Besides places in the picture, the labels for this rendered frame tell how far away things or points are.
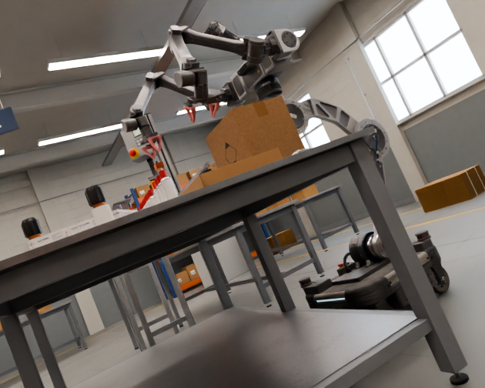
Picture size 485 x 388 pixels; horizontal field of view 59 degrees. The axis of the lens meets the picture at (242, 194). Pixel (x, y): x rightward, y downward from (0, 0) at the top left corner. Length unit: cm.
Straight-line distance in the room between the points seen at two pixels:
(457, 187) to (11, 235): 808
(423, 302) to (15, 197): 917
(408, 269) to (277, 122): 72
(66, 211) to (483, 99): 806
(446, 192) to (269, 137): 427
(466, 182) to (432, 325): 427
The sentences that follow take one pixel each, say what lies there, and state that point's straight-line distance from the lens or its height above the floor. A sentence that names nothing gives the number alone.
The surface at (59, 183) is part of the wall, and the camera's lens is 1012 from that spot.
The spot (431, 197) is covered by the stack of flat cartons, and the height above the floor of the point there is 16.
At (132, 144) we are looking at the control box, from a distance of 247.
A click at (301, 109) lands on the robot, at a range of 231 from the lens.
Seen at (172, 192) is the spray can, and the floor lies 97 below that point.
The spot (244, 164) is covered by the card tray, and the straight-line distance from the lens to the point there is 120.
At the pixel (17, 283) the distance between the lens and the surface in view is 109.
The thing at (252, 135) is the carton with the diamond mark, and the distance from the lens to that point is 160.
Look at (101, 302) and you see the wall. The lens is 977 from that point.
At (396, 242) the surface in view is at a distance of 141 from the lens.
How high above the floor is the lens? 68
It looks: 5 degrees up
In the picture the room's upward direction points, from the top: 23 degrees counter-clockwise
